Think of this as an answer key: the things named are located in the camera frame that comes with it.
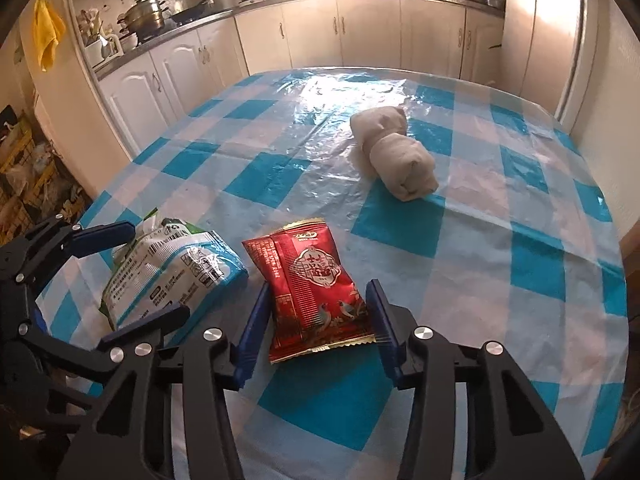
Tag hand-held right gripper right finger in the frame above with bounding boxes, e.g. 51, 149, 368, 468
365, 278, 586, 480

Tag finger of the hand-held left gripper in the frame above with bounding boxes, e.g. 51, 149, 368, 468
17, 304, 192, 391
12, 216, 137, 283

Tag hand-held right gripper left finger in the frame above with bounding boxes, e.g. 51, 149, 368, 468
65, 282, 271, 480

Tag green white blue snack packet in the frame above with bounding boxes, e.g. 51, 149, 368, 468
100, 208, 249, 332

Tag red snack packet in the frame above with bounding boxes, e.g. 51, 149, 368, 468
242, 217, 377, 365

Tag yellow plastic crates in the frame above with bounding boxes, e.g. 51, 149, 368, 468
0, 105, 37, 243

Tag blue white checked tablecloth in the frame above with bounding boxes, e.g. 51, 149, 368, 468
30, 66, 631, 480

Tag rolled white cloth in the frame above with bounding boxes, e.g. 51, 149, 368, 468
349, 106, 440, 202

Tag white utensil holder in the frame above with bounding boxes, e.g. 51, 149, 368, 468
82, 34, 124, 67

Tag yellow hanging cloth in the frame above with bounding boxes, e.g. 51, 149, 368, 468
32, 0, 67, 72

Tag steel steamer pot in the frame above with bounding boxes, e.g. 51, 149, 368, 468
121, 0, 169, 42

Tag dark frying pan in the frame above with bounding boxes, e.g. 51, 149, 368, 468
169, 0, 217, 24

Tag cream kitchen cabinets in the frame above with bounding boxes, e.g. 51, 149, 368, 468
95, 0, 507, 161

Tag white refrigerator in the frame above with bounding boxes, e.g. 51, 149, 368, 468
501, 0, 587, 122

